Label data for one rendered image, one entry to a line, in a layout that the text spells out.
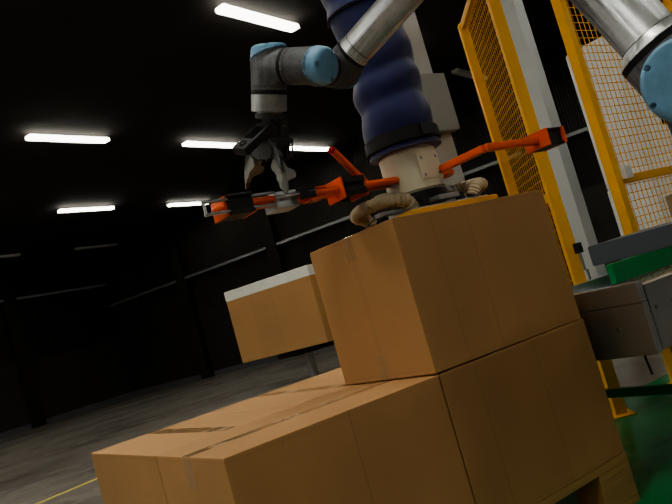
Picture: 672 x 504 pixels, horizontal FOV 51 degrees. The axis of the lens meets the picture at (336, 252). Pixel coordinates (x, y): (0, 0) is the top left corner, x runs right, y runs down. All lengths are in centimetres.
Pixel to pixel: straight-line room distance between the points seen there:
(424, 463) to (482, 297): 47
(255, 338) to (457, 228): 213
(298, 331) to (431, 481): 203
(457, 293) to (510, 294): 20
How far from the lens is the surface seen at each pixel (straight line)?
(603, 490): 221
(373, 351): 195
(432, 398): 177
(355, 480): 164
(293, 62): 175
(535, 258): 212
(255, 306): 384
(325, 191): 190
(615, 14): 148
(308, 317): 363
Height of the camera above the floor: 77
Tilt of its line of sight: 4 degrees up
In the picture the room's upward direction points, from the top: 16 degrees counter-clockwise
